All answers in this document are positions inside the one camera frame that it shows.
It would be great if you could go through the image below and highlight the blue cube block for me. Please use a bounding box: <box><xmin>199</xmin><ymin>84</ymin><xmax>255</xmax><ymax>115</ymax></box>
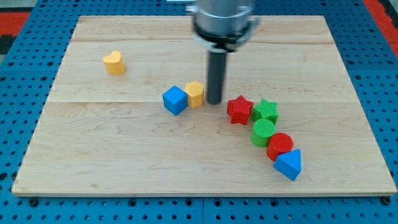
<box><xmin>162</xmin><ymin>85</ymin><xmax>188</xmax><ymax>116</ymax></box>

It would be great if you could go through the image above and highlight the green star block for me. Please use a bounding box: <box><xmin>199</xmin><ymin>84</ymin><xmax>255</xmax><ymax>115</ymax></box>
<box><xmin>251</xmin><ymin>98</ymin><xmax>279</xmax><ymax>124</ymax></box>

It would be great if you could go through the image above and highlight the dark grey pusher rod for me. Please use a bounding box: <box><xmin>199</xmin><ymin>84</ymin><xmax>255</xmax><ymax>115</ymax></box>
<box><xmin>206</xmin><ymin>52</ymin><xmax>227</xmax><ymax>105</ymax></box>

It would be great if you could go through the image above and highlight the red cylinder block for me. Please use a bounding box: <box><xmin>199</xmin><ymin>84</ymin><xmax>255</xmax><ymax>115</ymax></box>
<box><xmin>266</xmin><ymin>133</ymin><xmax>294</xmax><ymax>161</ymax></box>

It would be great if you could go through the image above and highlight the blue triangle block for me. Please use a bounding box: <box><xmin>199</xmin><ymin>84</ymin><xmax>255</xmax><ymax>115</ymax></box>
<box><xmin>273</xmin><ymin>149</ymin><xmax>302</xmax><ymax>181</ymax></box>

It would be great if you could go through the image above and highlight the green cylinder block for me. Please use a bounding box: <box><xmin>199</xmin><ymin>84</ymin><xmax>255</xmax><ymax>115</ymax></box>
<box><xmin>251</xmin><ymin>119</ymin><xmax>276</xmax><ymax>147</ymax></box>

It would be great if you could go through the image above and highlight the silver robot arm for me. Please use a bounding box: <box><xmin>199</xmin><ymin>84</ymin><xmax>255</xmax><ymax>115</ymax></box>
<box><xmin>186</xmin><ymin>0</ymin><xmax>261</xmax><ymax>54</ymax></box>

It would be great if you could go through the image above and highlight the wooden board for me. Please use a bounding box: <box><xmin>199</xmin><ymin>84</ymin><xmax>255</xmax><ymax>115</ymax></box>
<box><xmin>12</xmin><ymin>16</ymin><xmax>397</xmax><ymax>197</ymax></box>

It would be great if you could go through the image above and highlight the yellow hexagon block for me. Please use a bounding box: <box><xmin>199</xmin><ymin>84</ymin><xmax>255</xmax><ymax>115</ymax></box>
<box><xmin>185</xmin><ymin>81</ymin><xmax>204</xmax><ymax>108</ymax></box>

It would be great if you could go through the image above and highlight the red star block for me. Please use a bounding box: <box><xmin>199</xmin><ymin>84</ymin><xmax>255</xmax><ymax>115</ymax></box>
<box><xmin>227</xmin><ymin>95</ymin><xmax>254</xmax><ymax>125</ymax></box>

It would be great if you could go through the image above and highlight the yellow heart block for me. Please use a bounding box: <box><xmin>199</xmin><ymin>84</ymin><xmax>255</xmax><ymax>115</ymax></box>
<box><xmin>103</xmin><ymin>50</ymin><xmax>125</xmax><ymax>75</ymax></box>

